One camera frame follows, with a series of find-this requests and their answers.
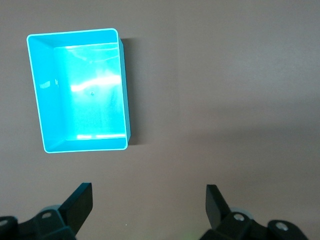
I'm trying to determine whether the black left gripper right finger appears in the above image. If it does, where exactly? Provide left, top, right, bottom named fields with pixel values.
left=199, top=184, right=308, bottom=240

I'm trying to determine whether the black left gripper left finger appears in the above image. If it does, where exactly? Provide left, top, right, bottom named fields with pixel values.
left=0, top=182, right=94, bottom=240

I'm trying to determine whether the brown table mat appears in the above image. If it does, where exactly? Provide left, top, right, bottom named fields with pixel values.
left=0, top=0, right=320, bottom=240

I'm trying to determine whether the teal plastic bin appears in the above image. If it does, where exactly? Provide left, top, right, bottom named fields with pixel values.
left=26, top=27, right=132, bottom=154

